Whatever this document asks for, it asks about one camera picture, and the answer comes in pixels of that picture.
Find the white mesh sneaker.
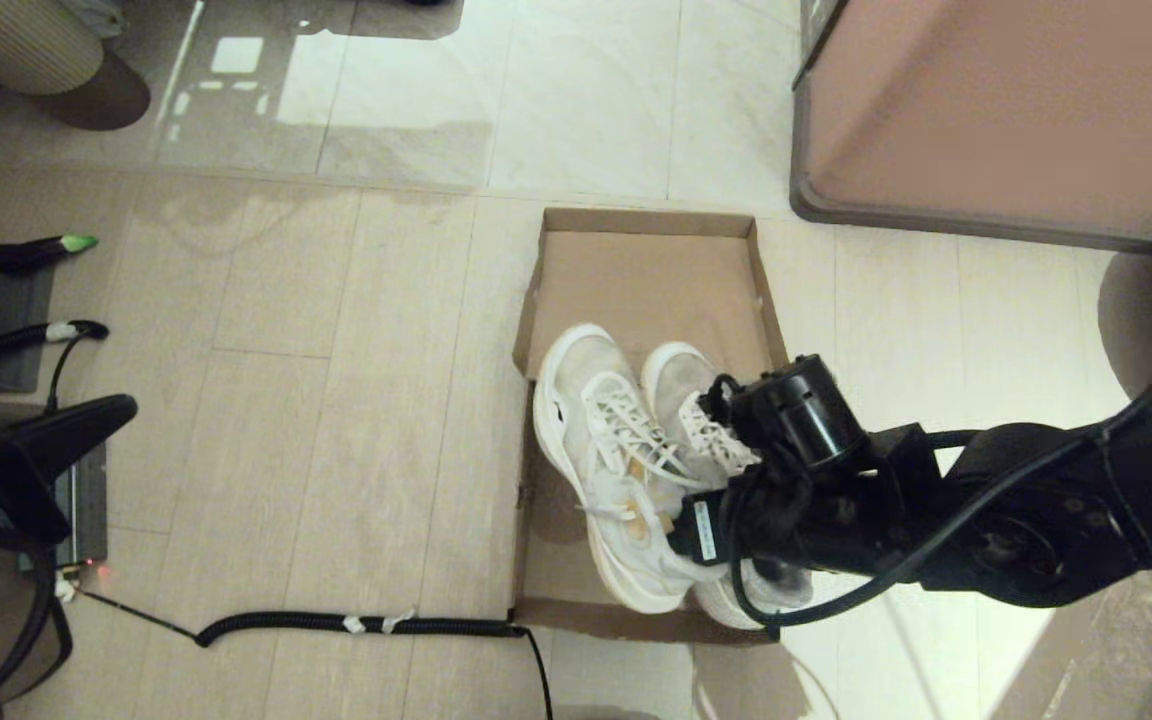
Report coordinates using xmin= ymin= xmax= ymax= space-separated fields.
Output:
xmin=641 ymin=342 xmax=817 ymax=632

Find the white sneaker with yellow tag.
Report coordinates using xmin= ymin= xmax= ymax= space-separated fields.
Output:
xmin=533 ymin=323 xmax=729 ymax=615

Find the brown cardboard shoe box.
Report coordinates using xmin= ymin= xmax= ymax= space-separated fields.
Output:
xmin=513 ymin=207 xmax=793 ymax=646

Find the pink cabinet with dark trim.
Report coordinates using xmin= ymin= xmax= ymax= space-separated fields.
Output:
xmin=788 ymin=0 xmax=1152 ymax=263

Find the clear plastic wrap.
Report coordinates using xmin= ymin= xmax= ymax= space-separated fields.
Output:
xmin=986 ymin=590 xmax=1152 ymax=720

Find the grey metal power inverter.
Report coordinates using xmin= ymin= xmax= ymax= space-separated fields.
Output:
xmin=54 ymin=445 xmax=109 ymax=569

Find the black rod with green tip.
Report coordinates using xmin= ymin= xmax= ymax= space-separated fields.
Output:
xmin=0 ymin=235 xmax=100 ymax=278

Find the grey crumpled cloth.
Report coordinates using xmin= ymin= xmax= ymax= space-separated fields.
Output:
xmin=61 ymin=0 xmax=125 ymax=39

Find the beige ribbed cylinder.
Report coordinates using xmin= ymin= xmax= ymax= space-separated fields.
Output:
xmin=0 ymin=0 xmax=105 ymax=96

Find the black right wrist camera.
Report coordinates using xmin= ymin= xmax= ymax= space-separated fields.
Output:
xmin=666 ymin=495 xmax=740 ymax=569

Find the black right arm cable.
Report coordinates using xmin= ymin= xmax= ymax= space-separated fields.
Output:
xmin=726 ymin=290 xmax=1152 ymax=641

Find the thin black cable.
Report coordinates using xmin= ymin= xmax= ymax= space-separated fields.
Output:
xmin=526 ymin=630 xmax=556 ymax=720

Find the black corrugated cable conduit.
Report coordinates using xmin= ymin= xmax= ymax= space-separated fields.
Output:
xmin=64 ymin=583 xmax=527 ymax=649

